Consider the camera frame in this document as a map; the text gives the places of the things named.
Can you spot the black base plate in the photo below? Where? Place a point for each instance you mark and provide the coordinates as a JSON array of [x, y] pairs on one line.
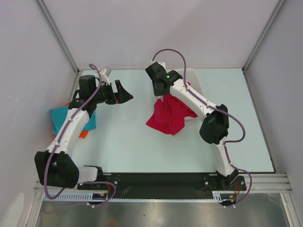
[[165, 193]]

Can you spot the orange folded t shirt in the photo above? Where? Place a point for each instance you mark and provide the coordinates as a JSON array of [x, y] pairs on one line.
[[74, 124]]

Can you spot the red t shirt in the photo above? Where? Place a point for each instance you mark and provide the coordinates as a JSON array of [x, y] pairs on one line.
[[169, 115]]

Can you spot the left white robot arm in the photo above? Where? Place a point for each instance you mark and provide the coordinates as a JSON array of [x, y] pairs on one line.
[[55, 166]]

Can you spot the white slotted cable duct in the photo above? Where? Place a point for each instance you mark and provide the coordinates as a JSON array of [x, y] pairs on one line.
[[88, 197]]

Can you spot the white plastic basket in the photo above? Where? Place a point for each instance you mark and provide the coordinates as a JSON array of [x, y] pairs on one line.
[[193, 81]]

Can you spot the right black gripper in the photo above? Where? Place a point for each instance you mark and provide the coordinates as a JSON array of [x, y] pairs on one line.
[[156, 92]]

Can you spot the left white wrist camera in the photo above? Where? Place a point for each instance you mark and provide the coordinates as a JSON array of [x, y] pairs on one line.
[[104, 72]]

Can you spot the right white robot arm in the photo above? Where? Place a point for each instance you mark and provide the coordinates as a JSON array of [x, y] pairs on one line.
[[215, 118]]

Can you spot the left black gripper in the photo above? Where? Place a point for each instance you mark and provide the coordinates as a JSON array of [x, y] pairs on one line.
[[121, 97]]

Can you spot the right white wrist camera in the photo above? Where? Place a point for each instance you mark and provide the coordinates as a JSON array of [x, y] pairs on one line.
[[160, 63]]

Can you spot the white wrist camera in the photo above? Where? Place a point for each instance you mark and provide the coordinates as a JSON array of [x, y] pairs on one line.
[[104, 72], [160, 63]]

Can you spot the teal folded t shirt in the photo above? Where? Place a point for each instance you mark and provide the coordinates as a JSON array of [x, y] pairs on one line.
[[58, 116]]

